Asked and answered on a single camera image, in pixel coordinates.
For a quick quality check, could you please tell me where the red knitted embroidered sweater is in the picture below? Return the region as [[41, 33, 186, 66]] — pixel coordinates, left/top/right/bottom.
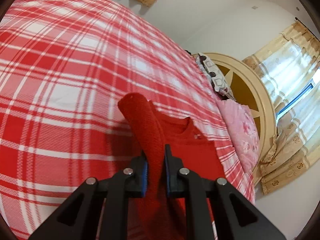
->
[[117, 92, 227, 240]]

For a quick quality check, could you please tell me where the grey patterned pillow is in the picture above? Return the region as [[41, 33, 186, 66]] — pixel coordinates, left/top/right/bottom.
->
[[196, 53, 236, 101]]

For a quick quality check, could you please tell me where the pink blanket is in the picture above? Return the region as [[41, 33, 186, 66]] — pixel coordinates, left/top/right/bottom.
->
[[217, 99, 260, 173]]

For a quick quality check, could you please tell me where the beige side window curtain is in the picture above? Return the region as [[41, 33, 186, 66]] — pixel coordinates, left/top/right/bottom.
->
[[243, 21, 319, 195]]

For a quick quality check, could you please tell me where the cream wooden headboard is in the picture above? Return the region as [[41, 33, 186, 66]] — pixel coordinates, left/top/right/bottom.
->
[[204, 53, 277, 185]]

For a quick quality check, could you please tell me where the red white plaid bedsheet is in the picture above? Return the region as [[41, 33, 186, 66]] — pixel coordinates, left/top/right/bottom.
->
[[1, 0, 255, 239]]

